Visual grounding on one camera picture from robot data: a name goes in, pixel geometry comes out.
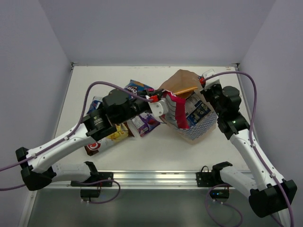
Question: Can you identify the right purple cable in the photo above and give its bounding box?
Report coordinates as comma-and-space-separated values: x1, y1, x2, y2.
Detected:
205, 70, 295, 227

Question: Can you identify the purple cable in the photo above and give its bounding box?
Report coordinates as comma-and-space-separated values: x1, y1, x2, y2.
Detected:
205, 70, 295, 227
0, 81, 157, 204

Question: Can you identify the right black controller box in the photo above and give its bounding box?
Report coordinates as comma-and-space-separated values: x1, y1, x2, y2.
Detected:
209, 189, 230, 201

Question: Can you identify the aluminium mounting rail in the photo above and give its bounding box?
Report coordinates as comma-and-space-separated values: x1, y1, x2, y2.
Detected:
47, 170, 256, 190

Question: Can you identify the orange snack bag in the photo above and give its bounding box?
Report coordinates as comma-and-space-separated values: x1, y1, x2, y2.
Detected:
174, 87, 198, 99

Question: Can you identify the blue white cookie bag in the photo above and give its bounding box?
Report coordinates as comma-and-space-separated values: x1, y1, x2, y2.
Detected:
87, 96, 103, 116

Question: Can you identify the red KitKat snack bag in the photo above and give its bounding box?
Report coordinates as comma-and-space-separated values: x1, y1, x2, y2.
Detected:
163, 90, 189, 129

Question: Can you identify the purple snack packet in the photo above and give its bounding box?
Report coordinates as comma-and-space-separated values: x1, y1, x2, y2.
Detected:
131, 113, 160, 137

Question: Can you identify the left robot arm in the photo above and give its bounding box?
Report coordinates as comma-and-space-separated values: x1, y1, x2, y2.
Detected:
16, 89, 153, 191

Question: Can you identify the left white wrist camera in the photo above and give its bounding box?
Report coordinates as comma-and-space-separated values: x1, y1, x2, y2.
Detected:
149, 98, 169, 117

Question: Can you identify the dark blue snack packet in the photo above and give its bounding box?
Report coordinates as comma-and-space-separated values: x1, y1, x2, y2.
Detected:
185, 92, 211, 127

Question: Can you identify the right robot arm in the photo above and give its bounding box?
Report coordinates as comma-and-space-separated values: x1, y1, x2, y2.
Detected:
201, 84, 297, 218

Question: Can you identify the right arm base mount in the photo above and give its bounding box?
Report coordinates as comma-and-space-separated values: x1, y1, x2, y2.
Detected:
196, 161, 238, 187

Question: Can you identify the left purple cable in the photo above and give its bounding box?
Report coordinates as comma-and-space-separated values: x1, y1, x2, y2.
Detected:
0, 81, 157, 204

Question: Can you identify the brown Chips Ahoy bag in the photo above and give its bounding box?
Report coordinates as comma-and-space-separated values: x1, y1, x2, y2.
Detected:
84, 122, 134, 156

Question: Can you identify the blue Doritos chip bag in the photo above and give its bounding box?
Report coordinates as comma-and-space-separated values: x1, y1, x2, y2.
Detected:
124, 79, 155, 98

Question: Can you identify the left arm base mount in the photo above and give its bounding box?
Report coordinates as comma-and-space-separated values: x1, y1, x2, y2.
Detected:
71, 161, 114, 187

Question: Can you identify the left black controller box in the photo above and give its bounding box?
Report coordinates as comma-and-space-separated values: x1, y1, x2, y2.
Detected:
80, 189, 101, 200

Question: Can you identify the black controller box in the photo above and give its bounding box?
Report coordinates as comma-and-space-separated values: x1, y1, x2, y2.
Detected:
209, 189, 230, 201
80, 189, 101, 200

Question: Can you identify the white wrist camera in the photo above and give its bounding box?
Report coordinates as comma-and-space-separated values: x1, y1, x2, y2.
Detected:
198, 69, 221, 90
149, 98, 169, 117

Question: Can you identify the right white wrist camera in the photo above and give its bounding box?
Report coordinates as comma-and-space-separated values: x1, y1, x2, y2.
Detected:
198, 69, 221, 90

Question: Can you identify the checkered paper bag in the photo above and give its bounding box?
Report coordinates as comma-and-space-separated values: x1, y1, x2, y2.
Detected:
159, 69, 217, 144

